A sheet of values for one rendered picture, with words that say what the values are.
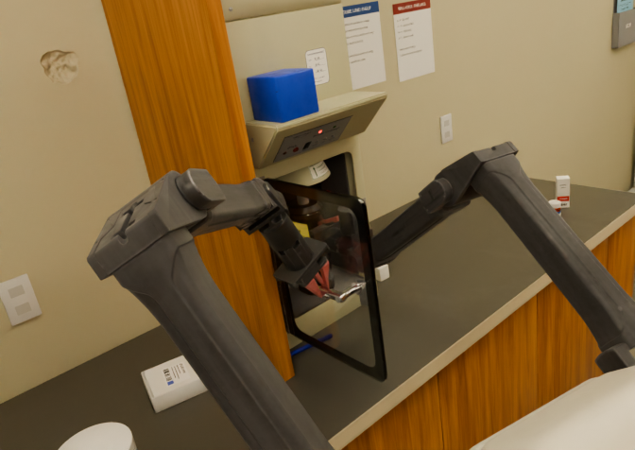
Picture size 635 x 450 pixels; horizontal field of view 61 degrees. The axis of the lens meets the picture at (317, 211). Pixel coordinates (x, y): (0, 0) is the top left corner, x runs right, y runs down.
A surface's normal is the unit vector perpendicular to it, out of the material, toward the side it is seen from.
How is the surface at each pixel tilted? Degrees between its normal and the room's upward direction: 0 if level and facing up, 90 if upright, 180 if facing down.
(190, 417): 0
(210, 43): 90
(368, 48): 90
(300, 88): 90
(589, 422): 5
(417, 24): 90
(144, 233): 75
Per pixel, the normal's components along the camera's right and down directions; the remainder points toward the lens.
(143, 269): -0.09, 0.11
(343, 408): -0.15, -0.93
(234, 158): -0.76, 0.33
